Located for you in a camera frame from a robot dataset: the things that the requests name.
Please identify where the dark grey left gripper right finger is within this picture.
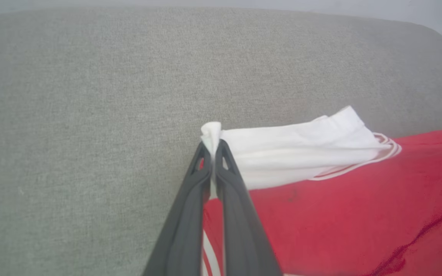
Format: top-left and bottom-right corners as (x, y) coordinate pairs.
(214, 139), (283, 276)

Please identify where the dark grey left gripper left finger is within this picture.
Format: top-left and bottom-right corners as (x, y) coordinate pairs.
(142, 142), (212, 276)

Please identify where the red and white shirt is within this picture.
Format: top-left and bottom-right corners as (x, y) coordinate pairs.
(200, 105), (442, 276)

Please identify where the grey fabric sofa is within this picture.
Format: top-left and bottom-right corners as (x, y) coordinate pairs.
(0, 6), (442, 276)

